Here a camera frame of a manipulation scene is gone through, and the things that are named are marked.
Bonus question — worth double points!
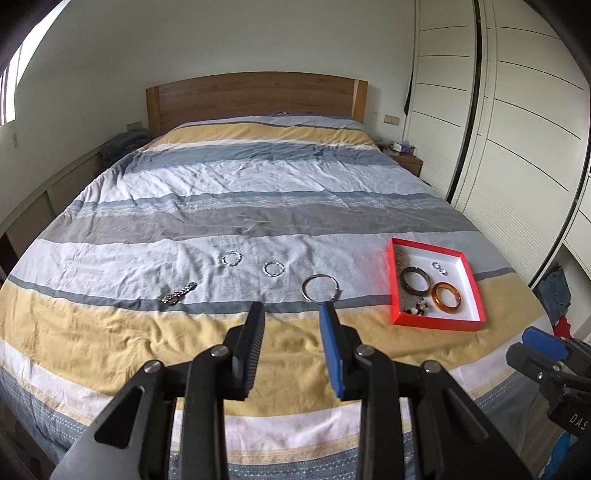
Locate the amber bangle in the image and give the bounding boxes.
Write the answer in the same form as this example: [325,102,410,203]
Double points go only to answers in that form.
[431,282,462,315]

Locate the silver link bracelet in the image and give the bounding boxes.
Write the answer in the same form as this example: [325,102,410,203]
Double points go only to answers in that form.
[161,281,198,305]

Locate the wooden headboard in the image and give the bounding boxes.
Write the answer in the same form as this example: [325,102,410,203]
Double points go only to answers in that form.
[146,71,369,138]

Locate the wooden nightstand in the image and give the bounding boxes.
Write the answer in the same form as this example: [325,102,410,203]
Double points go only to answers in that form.
[376,141,424,178]

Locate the striped bed with headboard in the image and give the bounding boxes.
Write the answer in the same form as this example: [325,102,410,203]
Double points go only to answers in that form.
[0,115,561,480]

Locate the thin silver bangle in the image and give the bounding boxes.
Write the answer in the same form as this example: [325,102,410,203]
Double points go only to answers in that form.
[301,274,343,304]

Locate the blue clothes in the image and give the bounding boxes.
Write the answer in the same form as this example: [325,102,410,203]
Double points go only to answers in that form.
[538,265,573,324]

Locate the beaded bracelet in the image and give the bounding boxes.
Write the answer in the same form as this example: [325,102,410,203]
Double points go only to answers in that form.
[401,298,431,317]

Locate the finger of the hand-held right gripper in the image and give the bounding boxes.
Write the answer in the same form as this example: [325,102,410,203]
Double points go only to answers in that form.
[523,327,572,361]
[505,344,571,395]

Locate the window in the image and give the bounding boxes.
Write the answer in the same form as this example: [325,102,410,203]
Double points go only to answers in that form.
[0,41,24,127]

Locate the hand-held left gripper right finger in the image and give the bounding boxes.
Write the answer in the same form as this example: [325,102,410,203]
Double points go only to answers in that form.
[320,301,534,480]

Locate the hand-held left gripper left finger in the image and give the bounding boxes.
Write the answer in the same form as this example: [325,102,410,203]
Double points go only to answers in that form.
[48,302,267,480]

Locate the red cloth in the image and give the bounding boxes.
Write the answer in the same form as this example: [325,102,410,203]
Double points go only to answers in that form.
[551,316,575,340]

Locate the red shallow box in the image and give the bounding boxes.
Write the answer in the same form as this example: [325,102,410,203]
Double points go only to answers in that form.
[387,237,488,332]

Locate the dark cloth pile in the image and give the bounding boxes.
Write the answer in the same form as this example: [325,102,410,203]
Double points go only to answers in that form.
[99,129,153,169]

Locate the low white wall cabinet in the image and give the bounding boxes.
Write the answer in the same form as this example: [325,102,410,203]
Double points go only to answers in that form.
[0,148,107,273]

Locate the white sliding wardrobe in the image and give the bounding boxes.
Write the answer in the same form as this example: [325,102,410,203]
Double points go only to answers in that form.
[406,0,591,287]

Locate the brown gold bangle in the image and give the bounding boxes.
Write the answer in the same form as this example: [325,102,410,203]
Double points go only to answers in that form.
[399,266,433,294]

